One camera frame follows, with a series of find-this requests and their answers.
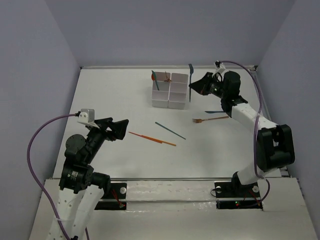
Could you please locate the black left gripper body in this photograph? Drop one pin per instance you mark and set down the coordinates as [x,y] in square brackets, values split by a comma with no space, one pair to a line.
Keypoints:
[107,127]

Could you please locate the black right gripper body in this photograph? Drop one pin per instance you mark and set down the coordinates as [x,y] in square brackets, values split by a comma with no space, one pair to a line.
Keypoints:
[216,88]

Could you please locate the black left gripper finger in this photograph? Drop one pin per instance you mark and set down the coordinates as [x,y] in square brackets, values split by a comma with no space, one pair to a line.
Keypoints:
[105,124]
[119,129]

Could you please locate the brown fork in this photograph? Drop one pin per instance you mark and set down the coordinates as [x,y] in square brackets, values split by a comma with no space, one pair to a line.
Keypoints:
[167,77]

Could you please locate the teal spoon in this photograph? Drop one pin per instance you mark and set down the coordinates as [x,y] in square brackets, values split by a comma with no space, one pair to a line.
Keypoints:
[156,82]

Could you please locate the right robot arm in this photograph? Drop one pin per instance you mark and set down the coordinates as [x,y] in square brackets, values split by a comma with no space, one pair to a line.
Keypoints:
[273,146]

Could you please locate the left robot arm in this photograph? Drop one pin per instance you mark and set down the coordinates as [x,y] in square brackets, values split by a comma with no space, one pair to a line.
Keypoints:
[80,187]

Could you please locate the white right divided container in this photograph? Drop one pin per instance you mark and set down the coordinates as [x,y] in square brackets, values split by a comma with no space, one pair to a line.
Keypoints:
[178,91]

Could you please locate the white divided container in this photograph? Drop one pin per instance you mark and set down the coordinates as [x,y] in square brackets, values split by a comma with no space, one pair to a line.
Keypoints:
[178,91]
[160,98]

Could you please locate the teal knife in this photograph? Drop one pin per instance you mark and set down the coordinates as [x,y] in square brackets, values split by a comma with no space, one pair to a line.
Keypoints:
[213,112]

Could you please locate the orange chopstick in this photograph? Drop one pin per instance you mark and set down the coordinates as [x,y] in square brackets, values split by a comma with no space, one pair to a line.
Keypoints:
[147,137]

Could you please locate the orange fork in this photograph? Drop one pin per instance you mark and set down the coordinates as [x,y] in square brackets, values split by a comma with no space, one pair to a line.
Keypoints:
[199,120]

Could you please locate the yellow-orange chopstick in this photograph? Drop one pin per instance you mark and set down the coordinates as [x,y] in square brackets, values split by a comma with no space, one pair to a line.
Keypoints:
[168,143]

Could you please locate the white left divided container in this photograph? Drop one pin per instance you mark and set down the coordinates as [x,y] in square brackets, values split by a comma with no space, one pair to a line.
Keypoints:
[160,98]

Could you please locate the teal chopstick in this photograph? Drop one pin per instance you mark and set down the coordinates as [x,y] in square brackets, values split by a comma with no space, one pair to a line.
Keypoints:
[171,131]

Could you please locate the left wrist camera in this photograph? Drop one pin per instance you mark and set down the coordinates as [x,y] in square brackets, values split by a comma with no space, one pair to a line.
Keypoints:
[87,117]

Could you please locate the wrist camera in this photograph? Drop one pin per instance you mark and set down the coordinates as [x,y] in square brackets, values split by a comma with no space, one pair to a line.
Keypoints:
[220,67]
[87,117]

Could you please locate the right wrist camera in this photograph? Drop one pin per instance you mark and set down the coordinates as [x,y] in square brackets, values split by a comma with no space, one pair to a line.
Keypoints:
[220,67]

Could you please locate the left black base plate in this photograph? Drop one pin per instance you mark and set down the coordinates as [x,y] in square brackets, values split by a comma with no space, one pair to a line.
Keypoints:
[112,197]

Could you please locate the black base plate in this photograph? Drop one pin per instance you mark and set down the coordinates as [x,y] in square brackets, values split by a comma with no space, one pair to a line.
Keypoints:
[112,197]
[229,198]

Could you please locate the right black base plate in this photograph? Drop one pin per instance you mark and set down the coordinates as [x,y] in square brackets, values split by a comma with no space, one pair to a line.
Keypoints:
[229,198]

